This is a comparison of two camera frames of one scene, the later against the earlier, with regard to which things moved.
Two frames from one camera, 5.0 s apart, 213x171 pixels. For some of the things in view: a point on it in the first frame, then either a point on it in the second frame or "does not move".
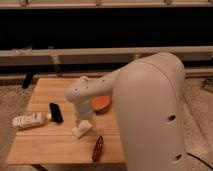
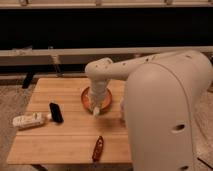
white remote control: (30, 119) does not move
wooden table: (55, 142) does not move
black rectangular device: (56, 113) does not move
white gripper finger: (78, 122) → (92, 106)
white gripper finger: (91, 121) → (102, 107)
